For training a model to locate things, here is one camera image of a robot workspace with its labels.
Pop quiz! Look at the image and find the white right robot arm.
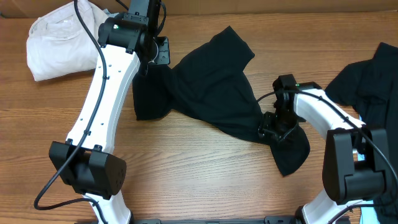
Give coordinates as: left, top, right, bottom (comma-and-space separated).
258, 74, 397, 224

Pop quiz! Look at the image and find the black garment pile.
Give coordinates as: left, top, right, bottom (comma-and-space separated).
324, 42, 398, 224

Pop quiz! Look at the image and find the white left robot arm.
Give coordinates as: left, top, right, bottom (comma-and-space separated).
49, 1, 170, 223

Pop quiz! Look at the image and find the light blue cloth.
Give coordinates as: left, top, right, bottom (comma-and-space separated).
357, 152, 380, 224

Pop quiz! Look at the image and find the black t-shirt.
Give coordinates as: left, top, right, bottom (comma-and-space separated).
132, 27, 310, 176

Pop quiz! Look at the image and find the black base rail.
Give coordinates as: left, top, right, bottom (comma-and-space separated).
134, 215, 302, 224

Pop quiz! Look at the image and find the folded white garment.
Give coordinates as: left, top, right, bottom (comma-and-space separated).
26, 2, 98, 82

